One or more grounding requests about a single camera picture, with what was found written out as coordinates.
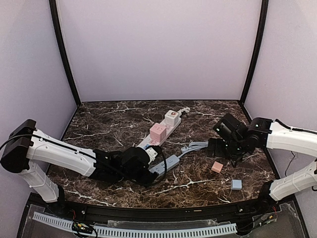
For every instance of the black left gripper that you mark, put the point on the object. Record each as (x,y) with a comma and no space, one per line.
(150,178)

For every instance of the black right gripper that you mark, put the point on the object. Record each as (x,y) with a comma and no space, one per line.
(223,148)

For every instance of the white multicolour power strip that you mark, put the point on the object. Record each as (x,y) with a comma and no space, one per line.
(147,141)

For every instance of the small pink cube adapter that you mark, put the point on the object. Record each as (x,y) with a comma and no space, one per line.
(217,167)

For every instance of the large pink cube adapter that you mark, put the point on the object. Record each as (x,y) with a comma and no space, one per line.
(158,132)

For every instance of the small blue cube adapter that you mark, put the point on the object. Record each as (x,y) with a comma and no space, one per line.
(236,184)

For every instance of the white cube socket adapter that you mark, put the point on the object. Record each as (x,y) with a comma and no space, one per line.
(171,118)

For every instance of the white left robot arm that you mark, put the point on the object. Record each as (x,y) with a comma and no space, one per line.
(27,144)

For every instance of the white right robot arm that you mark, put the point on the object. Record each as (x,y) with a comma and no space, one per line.
(265,133)

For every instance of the small circuit board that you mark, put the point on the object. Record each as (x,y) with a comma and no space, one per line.
(81,228)

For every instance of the white slotted cable duct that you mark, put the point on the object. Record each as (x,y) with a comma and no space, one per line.
(116,232)

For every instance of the black front table rail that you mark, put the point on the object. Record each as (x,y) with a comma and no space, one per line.
(225,212)

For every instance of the right black frame post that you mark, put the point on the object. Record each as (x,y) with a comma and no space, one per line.
(256,50)

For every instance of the black frame post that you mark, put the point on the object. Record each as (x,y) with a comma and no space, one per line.
(62,51)
(256,50)

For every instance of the left black frame post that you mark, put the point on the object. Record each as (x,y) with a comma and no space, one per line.
(62,51)

